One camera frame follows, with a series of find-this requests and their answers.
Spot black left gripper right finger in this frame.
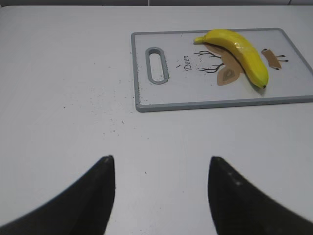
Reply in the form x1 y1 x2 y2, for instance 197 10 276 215
207 156 313 235

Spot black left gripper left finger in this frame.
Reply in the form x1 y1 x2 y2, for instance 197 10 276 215
0 156 115 235

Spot yellow plastic banana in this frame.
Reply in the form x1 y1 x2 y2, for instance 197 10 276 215
194 29 269 89

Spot white grey-rimmed cutting board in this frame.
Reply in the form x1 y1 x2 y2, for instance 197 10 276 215
131 28 313 112

